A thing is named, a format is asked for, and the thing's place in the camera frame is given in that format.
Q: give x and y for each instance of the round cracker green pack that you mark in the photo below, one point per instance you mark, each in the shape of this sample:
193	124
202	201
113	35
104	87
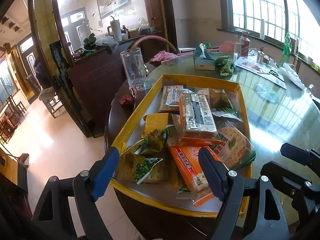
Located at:
234	150

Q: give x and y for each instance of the red crumpled wrapper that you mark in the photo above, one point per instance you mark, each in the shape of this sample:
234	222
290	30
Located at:
127	101

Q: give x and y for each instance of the blue soda cracker pack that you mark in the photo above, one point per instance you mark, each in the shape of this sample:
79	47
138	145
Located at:
163	108

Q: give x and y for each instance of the pink round fan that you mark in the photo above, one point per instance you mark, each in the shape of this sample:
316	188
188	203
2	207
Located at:
226	47

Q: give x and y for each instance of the green plastic bottle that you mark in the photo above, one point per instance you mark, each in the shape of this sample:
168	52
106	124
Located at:
287	47

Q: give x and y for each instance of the green pea cracker pack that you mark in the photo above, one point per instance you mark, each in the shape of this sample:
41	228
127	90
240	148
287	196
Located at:
142	169

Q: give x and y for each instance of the red label liquor bottle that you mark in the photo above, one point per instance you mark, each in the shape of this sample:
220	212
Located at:
245	43

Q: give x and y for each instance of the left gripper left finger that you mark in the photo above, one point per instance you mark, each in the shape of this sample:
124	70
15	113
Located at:
52	218

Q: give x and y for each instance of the white tumbler cup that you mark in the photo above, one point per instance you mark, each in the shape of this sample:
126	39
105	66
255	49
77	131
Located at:
114	29

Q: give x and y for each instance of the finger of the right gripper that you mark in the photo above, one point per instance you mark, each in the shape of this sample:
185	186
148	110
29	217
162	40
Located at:
311	158

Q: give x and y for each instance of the small clear liquor bottle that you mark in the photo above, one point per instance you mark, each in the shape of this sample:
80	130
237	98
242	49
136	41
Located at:
260	55

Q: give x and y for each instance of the small yellow snack pack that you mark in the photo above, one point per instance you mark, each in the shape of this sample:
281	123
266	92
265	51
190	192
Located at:
155	121

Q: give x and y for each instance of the dark wooden sideboard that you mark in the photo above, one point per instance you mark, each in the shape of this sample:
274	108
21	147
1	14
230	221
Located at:
96	79

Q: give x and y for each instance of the silver snack wrapper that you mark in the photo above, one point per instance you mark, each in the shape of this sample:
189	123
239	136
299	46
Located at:
174	95

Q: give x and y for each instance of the orange cracker pack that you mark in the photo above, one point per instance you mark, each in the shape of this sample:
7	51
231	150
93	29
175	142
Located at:
187	161

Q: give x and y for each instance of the tissue box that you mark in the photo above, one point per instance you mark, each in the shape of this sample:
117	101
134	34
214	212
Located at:
202	59

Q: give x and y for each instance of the brown cracker pack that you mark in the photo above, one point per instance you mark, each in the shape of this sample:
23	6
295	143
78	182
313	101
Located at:
196	121

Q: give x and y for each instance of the green cloth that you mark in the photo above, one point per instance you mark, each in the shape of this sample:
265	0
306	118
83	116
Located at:
225	65

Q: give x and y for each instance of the pink hoop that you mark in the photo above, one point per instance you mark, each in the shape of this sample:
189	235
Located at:
153	40

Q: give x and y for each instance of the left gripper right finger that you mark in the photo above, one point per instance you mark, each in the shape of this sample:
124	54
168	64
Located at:
265	217

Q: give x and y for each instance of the pink cloth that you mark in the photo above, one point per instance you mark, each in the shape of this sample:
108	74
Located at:
163	56

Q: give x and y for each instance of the printed paper sheet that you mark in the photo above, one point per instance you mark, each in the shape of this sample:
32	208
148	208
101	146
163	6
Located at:
261	70

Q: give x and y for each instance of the clear glass mug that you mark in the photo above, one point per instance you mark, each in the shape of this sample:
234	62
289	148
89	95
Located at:
134	66

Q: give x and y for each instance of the white plastic bag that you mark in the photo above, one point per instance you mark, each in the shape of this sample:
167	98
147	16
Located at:
287	71

